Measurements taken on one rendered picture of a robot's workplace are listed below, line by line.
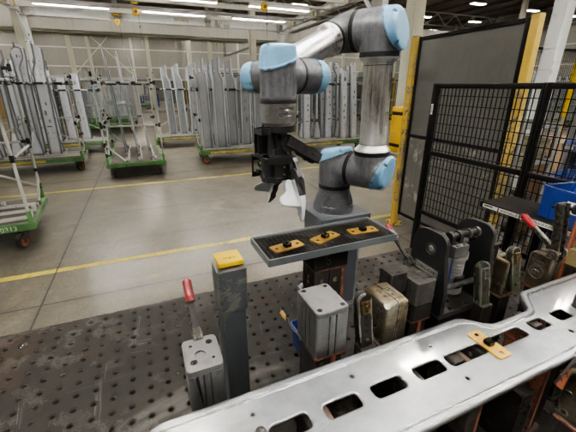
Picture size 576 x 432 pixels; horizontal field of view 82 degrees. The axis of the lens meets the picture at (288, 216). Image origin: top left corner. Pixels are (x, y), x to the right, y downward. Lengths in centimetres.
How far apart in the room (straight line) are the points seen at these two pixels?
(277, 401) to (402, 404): 22
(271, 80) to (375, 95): 47
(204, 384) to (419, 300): 54
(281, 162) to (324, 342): 39
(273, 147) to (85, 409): 89
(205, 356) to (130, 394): 53
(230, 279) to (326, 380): 29
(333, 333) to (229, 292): 25
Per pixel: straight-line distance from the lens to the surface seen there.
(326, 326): 72
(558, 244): 127
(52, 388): 131
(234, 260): 78
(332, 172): 118
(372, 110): 110
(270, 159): 70
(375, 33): 108
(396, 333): 86
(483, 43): 338
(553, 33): 545
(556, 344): 99
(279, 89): 69
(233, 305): 83
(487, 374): 83
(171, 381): 119
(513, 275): 116
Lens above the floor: 153
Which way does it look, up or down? 21 degrees down
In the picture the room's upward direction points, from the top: straight up
